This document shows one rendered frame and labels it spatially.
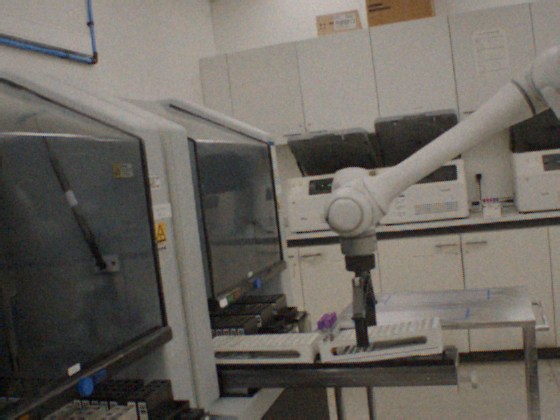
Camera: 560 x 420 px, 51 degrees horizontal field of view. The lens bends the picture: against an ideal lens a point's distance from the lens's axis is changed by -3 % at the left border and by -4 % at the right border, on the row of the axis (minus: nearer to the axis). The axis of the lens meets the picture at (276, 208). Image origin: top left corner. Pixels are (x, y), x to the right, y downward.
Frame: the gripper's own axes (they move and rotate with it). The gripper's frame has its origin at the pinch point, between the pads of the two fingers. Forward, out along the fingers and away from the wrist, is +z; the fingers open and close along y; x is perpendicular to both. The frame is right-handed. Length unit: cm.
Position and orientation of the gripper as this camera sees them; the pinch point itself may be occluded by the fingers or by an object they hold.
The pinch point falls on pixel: (367, 334)
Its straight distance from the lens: 155.5
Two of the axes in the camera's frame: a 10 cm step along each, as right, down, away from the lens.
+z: 1.1, 9.9, 0.5
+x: -9.5, 0.9, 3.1
